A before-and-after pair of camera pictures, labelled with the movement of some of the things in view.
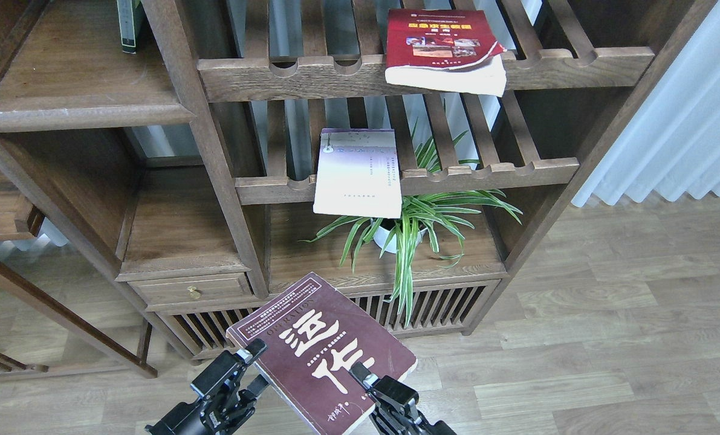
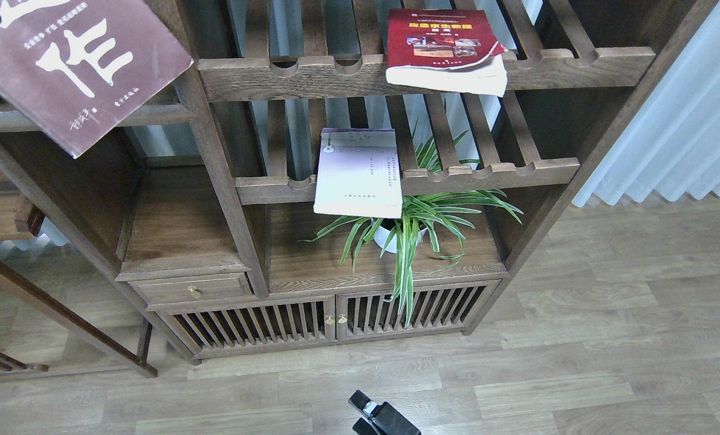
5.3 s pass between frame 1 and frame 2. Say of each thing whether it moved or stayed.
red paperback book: stayed
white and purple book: stayed
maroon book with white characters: moved
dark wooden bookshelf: stayed
